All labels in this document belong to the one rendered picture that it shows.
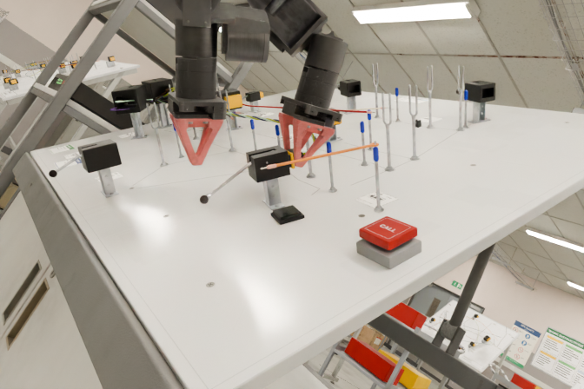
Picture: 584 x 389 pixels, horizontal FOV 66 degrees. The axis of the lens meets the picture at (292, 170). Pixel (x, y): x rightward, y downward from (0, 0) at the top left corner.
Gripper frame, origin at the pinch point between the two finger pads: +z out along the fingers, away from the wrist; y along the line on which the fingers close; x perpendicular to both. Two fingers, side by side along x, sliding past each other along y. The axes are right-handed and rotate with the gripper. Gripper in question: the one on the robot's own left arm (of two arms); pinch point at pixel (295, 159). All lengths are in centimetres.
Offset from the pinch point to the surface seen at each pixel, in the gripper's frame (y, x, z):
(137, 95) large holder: 65, 17, 3
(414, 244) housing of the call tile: -25.7, -4.8, 2.8
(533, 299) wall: 538, -1004, 298
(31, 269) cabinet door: 28, 34, 37
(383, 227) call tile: -23.0, -1.9, 2.2
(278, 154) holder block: -2.1, 4.1, -0.5
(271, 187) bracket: 0.7, 2.4, 5.5
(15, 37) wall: 751, 112, 33
